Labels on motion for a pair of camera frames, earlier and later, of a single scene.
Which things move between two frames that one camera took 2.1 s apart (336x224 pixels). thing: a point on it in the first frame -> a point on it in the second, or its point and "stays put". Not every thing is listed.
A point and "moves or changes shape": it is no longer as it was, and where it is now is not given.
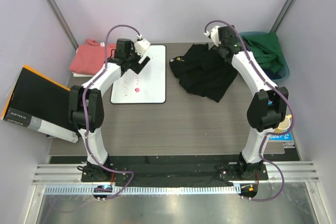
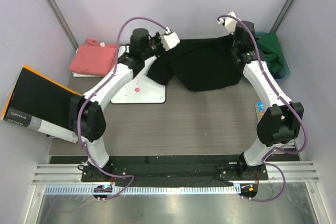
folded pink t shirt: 89,58 stays put
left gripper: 139,66 -> 157,38
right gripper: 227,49 -> 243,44
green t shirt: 267,50 stays put
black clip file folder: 41,104 stays put
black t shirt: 203,71 moves or changes shape
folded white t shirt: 80,75 stays put
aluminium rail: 293,172 stays put
